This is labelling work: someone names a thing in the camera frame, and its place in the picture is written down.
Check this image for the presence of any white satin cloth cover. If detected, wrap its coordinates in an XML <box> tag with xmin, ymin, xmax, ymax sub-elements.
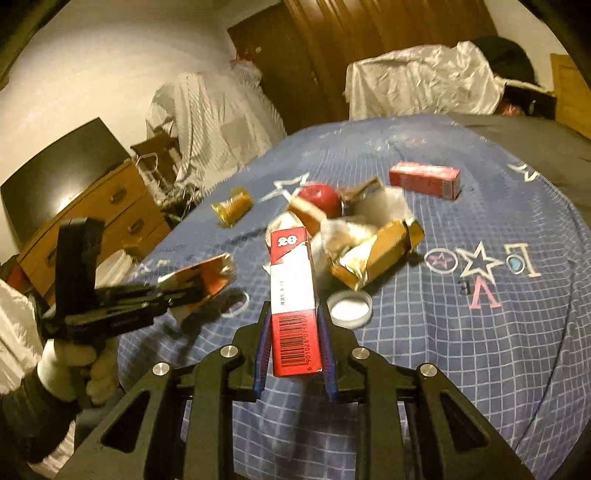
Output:
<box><xmin>344</xmin><ymin>41</ymin><xmax>509</xmax><ymax>120</ymax></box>

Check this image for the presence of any red box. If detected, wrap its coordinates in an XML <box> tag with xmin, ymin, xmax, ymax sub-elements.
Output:
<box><xmin>389</xmin><ymin>162</ymin><xmax>461</xmax><ymax>200</ymax></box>

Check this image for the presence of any person's left forearm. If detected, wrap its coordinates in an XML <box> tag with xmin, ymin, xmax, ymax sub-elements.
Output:
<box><xmin>0</xmin><ymin>369</ymin><xmax>80</xmax><ymax>462</ymax></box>

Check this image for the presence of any red and white carton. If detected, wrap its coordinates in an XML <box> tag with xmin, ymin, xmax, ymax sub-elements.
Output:
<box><xmin>269</xmin><ymin>226</ymin><xmax>321</xmax><ymax>378</ymax></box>

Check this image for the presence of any light wooden panel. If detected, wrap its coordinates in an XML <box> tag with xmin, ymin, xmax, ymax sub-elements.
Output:
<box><xmin>549</xmin><ymin>53</ymin><xmax>591</xmax><ymax>139</ymax></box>

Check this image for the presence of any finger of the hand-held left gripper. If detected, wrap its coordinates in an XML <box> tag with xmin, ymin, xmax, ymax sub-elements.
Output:
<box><xmin>95</xmin><ymin>277</ymin><xmax>206</xmax><ymax>302</ymax></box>
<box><xmin>69</xmin><ymin>293</ymin><xmax>199</xmax><ymax>334</ymax></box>

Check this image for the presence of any black cloth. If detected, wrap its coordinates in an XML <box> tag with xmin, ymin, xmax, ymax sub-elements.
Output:
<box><xmin>473</xmin><ymin>36</ymin><xmax>557</xmax><ymax>116</ymax></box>

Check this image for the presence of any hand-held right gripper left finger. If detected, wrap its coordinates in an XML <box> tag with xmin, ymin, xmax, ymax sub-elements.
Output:
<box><xmin>55</xmin><ymin>300</ymin><xmax>273</xmax><ymax>480</ymax></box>

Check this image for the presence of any brown wooden wardrobe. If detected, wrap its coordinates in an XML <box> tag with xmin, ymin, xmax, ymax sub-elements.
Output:
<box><xmin>281</xmin><ymin>0</ymin><xmax>497</xmax><ymax>123</ymax></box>

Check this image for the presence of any black television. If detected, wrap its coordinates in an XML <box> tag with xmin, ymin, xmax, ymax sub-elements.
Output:
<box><xmin>0</xmin><ymin>117</ymin><xmax>132</xmax><ymax>245</ymax></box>

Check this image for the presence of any person's left hand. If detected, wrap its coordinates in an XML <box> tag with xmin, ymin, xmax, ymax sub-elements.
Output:
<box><xmin>37</xmin><ymin>339</ymin><xmax>121</xmax><ymax>408</ymax></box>

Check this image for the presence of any clear plastic jar lid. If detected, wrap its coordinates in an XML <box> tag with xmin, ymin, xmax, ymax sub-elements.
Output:
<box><xmin>326</xmin><ymin>290</ymin><xmax>373</xmax><ymax>328</ymax></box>

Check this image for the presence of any wooden dresser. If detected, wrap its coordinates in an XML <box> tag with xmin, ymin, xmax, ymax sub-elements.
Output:
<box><xmin>16</xmin><ymin>159</ymin><xmax>171</xmax><ymax>296</ymax></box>

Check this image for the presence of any gold foil packet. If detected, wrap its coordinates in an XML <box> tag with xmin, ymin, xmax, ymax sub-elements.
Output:
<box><xmin>323</xmin><ymin>217</ymin><xmax>426</xmax><ymax>291</ymax></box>

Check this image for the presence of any brown wrapper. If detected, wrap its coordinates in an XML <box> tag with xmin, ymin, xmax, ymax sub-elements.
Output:
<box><xmin>339</xmin><ymin>178</ymin><xmax>384</xmax><ymax>204</ymax></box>

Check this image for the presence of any grey blanket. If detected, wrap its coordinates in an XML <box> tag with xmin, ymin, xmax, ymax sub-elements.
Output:
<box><xmin>450</xmin><ymin>113</ymin><xmax>591</xmax><ymax>217</ymax></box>

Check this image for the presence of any clear plastic wrapper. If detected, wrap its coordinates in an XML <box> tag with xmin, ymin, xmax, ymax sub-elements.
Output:
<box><xmin>344</xmin><ymin>185</ymin><xmax>409</xmax><ymax>232</ymax></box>

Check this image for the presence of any orange foil wrapper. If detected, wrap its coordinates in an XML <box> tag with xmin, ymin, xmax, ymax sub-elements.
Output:
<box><xmin>157</xmin><ymin>253</ymin><xmax>237</xmax><ymax>302</ymax></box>

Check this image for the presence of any wooden chair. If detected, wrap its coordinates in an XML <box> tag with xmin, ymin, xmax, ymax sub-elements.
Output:
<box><xmin>130</xmin><ymin>134</ymin><xmax>181</xmax><ymax>163</ymax></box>

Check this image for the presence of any brown wooden door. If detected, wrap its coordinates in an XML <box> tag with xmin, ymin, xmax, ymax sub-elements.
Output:
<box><xmin>226</xmin><ymin>14</ymin><xmax>319</xmax><ymax>139</ymax></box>

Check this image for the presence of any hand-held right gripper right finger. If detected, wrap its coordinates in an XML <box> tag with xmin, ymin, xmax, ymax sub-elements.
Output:
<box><xmin>318</xmin><ymin>305</ymin><xmax>536</xmax><ymax>480</ymax></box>

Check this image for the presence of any yellow wrapper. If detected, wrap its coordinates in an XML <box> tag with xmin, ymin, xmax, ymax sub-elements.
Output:
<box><xmin>211</xmin><ymin>187</ymin><xmax>254</xmax><ymax>227</ymax></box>

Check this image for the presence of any pile of white hangers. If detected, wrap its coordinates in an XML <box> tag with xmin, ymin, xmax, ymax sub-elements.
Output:
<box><xmin>134</xmin><ymin>154</ymin><xmax>197</xmax><ymax>219</ymax></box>

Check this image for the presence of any red apple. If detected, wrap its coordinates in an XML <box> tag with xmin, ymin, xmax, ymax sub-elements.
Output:
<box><xmin>298</xmin><ymin>183</ymin><xmax>343</xmax><ymax>217</ymax></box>

